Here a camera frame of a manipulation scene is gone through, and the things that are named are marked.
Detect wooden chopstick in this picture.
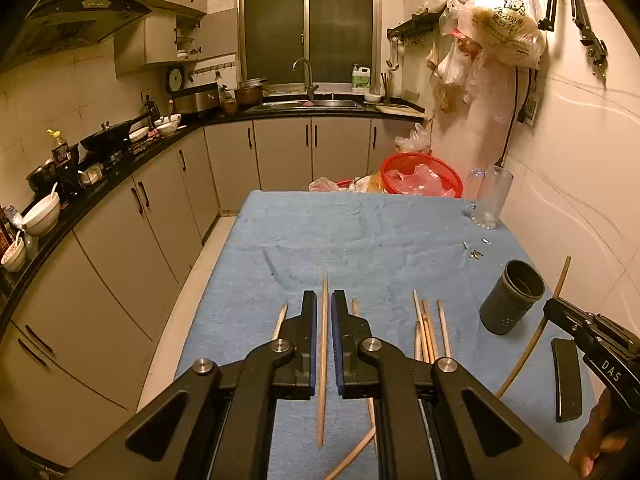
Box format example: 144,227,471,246
422,299,439,363
414,321,423,361
412,290,431,363
271,304,288,340
317,274,330,448
352,298,378,455
436,298,452,358
496,256,572,399
326,427,376,480

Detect black chopstick holder cup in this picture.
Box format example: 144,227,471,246
480,259,546,335

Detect lower kitchen cabinets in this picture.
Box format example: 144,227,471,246
0,115,426,468

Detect kitchen window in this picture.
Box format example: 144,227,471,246
238,0,381,91

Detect person's right hand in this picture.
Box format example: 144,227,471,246
570,389,632,479

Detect blue towel table cover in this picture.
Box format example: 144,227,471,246
177,191,594,479

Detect small metal bits on towel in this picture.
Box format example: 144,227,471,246
462,237,491,260

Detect red plastic basin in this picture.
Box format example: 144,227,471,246
380,153,463,198

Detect white bowl on counter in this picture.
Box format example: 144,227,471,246
22,192,61,237

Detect black frying pan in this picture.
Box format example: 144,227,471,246
80,112,151,155

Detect large hanging plastic bag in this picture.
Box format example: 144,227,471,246
458,0,546,70

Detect green detergent jug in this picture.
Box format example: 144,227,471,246
352,64,371,94

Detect sink faucet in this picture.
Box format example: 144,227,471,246
292,56,319,102

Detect range hood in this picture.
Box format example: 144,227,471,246
1,0,151,72

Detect black power cable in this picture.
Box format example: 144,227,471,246
494,65,522,168

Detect black tool hanging on wall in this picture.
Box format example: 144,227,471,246
570,0,608,84

